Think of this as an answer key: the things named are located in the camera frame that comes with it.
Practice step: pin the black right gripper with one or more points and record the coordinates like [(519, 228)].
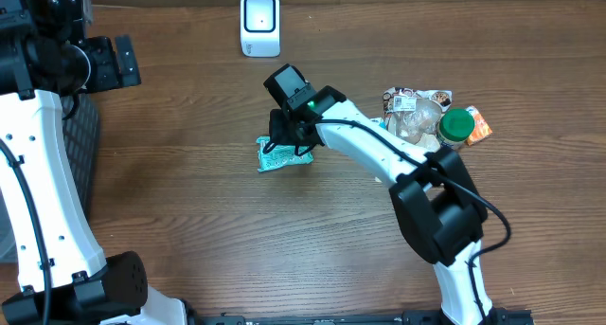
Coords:
[(283, 135)]

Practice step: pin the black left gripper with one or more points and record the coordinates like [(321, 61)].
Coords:
[(126, 61)]

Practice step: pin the light green wet wipes pack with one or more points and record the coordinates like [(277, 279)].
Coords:
[(279, 157)]

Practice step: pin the brown white snack pouch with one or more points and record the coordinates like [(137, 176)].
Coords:
[(413, 114)]

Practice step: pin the green lid seasoning jar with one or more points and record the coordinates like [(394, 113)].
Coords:
[(454, 128)]

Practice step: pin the orange tissue pack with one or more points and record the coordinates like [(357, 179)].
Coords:
[(481, 129)]

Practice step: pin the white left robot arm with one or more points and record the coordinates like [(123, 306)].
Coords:
[(64, 275)]

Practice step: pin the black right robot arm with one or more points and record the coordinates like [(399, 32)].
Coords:
[(438, 208)]

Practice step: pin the white barcode scanner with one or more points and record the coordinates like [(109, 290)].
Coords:
[(260, 28)]

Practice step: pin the grey plastic mesh basket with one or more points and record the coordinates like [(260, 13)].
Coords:
[(81, 139)]

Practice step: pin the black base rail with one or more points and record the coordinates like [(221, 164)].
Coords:
[(499, 316)]

